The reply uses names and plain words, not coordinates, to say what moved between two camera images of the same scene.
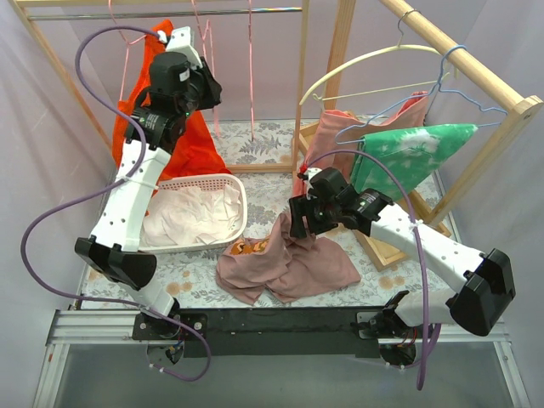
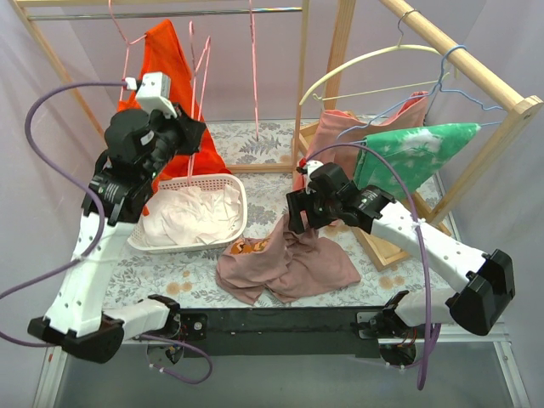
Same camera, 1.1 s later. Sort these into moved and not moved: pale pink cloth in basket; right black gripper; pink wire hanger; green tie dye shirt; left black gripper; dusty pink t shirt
Moved: left black gripper; pink wire hanger
Not moved: pale pink cloth in basket; right black gripper; green tie dye shirt; dusty pink t shirt
